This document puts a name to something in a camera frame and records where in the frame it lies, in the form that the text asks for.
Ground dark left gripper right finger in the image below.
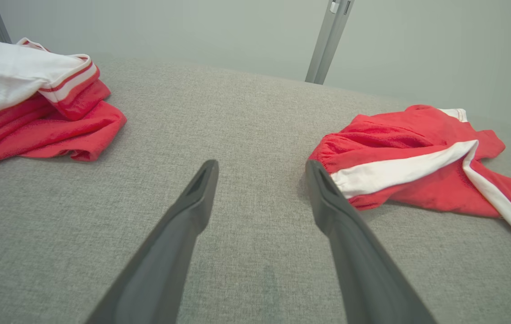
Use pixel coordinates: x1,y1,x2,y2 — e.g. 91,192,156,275
305,159,438,324

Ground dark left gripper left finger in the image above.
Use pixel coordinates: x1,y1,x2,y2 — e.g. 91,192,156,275
85,159,220,324

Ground red shorts with white stripe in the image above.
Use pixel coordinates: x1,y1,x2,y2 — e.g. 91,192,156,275
308,104,511,253

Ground red Bulls jersey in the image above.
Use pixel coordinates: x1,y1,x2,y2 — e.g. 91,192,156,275
0,37,127,169

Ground grey fabric sofa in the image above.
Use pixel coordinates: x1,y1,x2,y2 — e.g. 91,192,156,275
0,52,511,324

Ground grey metal partition post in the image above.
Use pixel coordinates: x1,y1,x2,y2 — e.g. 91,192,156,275
305,0,356,85

